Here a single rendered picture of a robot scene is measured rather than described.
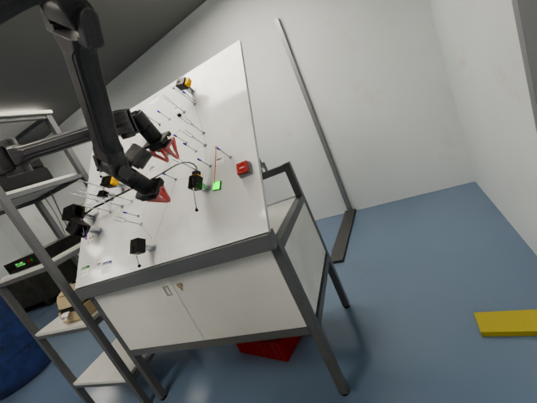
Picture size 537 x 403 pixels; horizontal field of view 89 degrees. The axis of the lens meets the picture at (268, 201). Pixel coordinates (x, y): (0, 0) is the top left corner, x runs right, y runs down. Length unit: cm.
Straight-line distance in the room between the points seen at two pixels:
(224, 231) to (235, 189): 18
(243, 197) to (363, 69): 213
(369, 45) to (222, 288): 244
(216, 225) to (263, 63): 232
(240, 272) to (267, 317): 24
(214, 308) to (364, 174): 222
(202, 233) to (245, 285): 29
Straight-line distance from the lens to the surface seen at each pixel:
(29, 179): 203
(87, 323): 192
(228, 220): 111
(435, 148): 304
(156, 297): 152
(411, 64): 294
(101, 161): 90
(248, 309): 129
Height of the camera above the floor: 119
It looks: 13 degrees down
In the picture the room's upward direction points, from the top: 25 degrees counter-clockwise
